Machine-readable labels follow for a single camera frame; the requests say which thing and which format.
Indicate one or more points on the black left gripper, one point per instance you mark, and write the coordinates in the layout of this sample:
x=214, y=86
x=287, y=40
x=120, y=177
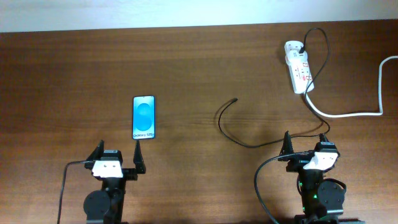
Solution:
x=130, y=173

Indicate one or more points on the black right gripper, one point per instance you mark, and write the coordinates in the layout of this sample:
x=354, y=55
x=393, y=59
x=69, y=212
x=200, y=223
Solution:
x=295, y=163

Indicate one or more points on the blue Samsung Galaxy smartphone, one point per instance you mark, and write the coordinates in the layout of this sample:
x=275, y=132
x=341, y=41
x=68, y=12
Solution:
x=143, y=117

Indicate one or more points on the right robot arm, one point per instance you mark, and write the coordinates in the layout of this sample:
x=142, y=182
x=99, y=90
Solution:
x=322, y=198

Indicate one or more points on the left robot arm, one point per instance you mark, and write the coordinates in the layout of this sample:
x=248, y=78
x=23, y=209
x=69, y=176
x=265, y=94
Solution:
x=106, y=204

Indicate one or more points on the white USB charger plug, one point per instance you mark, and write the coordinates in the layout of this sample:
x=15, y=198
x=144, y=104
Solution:
x=294, y=56

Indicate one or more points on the white power strip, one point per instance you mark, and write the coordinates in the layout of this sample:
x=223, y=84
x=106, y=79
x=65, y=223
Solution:
x=300, y=72

